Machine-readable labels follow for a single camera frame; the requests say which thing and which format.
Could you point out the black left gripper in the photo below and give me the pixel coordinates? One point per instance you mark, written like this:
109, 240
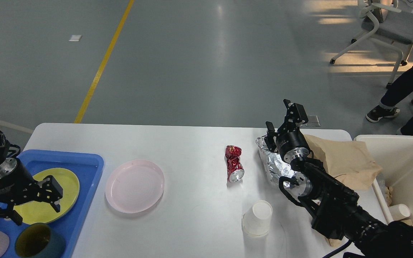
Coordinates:
18, 187

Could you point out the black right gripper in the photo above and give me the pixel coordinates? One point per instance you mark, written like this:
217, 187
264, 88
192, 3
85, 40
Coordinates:
291, 143

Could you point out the dark teal mug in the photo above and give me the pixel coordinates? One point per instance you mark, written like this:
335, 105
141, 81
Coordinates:
39, 241

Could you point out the pink plate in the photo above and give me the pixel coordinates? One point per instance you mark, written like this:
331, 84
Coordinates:
135, 186

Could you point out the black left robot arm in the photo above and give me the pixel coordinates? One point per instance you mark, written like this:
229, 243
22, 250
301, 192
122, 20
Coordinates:
7, 150

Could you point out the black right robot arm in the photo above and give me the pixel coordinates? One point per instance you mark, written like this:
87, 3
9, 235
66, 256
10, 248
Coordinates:
332, 205

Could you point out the yellow plate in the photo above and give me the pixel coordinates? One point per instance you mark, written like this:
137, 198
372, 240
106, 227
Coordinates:
40, 212

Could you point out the floor outlet plate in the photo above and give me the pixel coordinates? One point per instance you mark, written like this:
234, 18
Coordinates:
313, 121

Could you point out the crumpled aluminium foil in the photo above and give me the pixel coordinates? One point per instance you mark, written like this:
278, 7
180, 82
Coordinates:
273, 164

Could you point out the crushed red soda can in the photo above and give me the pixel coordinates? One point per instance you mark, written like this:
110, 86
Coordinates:
235, 170

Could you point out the blue plastic tray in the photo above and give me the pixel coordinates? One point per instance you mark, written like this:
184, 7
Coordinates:
88, 169

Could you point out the brown paper bag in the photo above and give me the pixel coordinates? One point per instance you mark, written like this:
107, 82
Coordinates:
351, 163

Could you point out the white paper cup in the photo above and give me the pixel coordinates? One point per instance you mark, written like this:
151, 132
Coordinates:
257, 219

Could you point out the white plastic bin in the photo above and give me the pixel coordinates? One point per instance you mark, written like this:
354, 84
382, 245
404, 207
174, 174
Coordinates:
394, 153

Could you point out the paper cup in bin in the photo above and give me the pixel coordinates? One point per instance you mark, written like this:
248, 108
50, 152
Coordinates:
399, 212

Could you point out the grey office chair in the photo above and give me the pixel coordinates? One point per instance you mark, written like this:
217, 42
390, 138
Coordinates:
384, 24

